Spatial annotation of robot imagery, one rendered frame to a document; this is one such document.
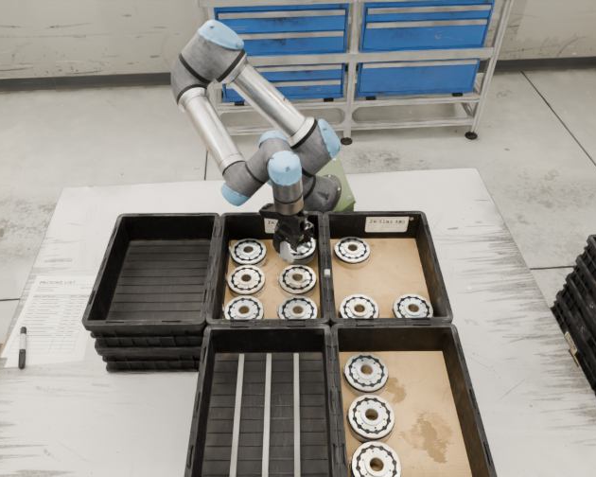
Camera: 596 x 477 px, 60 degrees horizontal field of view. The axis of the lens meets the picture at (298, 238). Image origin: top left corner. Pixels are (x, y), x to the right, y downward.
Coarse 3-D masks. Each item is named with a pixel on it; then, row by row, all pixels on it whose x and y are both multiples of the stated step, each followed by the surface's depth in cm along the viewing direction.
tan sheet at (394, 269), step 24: (336, 240) 158; (384, 240) 158; (408, 240) 158; (336, 264) 151; (384, 264) 151; (408, 264) 151; (336, 288) 145; (360, 288) 145; (384, 288) 145; (408, 288) 145; (336, 312) 139; (360, 312) 139; (384, 312) 139
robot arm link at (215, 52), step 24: (216, 24) 142; (192, 48) 142; (216, 48) 141; (240, 48) 144; (192, 72) 144; (216, 72) 145; (240, 72) 146; (264, 96) 150; (288, 120) 154; (312, 120) 156; (312, 144) 156; (336, 144) 157; (312, 168) 161
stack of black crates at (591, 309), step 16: (592, 240) 191; (592, 256) 192; (576, 272) 203; (592, 272) 192; (576, 288) 203; (592, 288) 192; (560, 304) 214; (576, 304) 204; (592, 304) 193; (560, 320) 217; (576, 320) 204; (592, 320) 193; (576, 336) 206; (592, 336) 195; (576, 352) 205; (592, 352) 195; (592, 368) 196; (592, 384) 197
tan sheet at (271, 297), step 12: (264, 240) 158; (276, 252) 155; (264, 264) 151; (276, 264) 151; (288, 264) 151; (312, 264) 151; (228, 276) 148; (276, 276) 148; (228, 288) 145; (276, 288) 145; (228, 300) 142; (264, 300) 142; (276, 300) 142; (312, 300) 142; (264, 312) 139
